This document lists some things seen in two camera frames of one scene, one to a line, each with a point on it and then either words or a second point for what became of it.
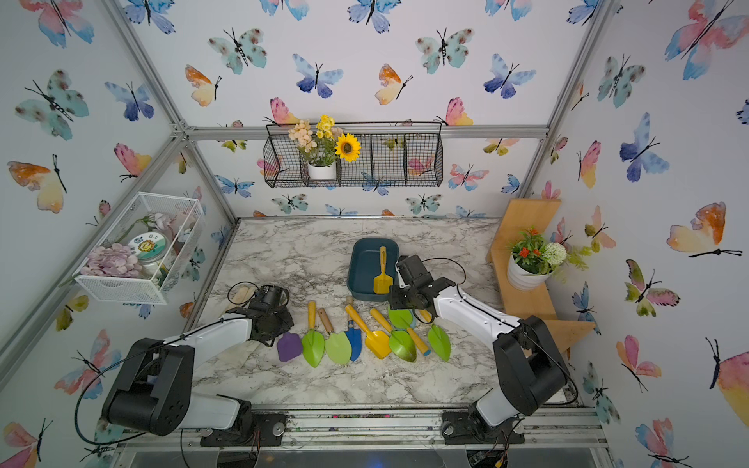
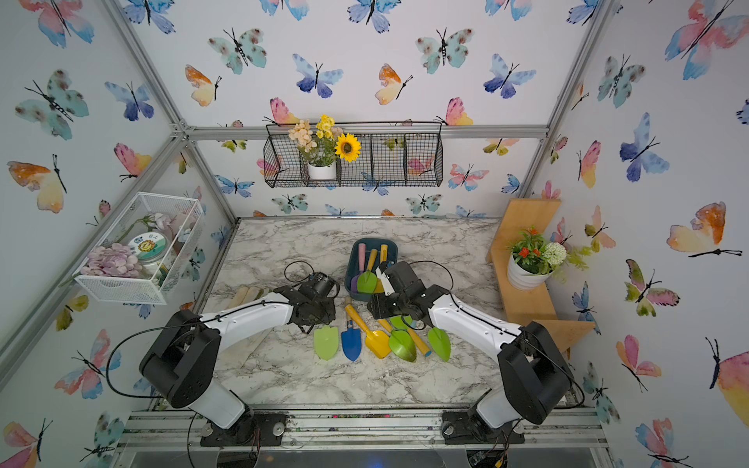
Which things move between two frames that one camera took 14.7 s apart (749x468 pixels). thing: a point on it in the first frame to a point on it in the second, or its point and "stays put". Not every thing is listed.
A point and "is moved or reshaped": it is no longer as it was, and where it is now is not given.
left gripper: x=289 y=323 to x=331 y=303
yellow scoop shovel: x=375 y=340 stays put
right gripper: x=393 y=297 to x=378 y=308
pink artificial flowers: x=111 y=261 stays put
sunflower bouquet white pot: x=324 y=145 stays put
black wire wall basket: x=391 y=154 stays put
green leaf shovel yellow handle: x=313 y=343 to x=367 y=281
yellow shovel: x=382 y=283 stays put
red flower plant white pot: x=532 y=260 stays put
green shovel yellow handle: x=400 y=342 stays put
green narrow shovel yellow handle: x=438 y=338 stays put
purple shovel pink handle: x=289 y=347 to x=362 y=267
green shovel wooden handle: x=336 y=343 is moved or reshaped
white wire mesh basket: x=138 y=257 stays put
